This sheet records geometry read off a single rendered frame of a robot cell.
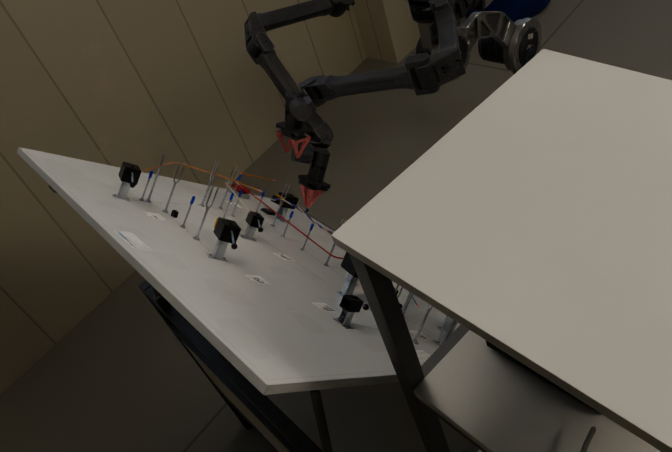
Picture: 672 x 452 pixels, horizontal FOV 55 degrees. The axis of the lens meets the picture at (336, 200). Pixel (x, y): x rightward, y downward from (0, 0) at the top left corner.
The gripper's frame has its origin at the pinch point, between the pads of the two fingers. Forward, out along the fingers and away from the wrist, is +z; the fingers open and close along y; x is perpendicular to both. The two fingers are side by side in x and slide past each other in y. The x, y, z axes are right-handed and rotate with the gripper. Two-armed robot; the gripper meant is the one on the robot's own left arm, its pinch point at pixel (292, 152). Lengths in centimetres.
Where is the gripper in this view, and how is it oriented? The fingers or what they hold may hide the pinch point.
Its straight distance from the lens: 211.0
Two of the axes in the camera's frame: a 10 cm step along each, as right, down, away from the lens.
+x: 7.2, -2.8, 6.4
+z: -0.6, 8.9, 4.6
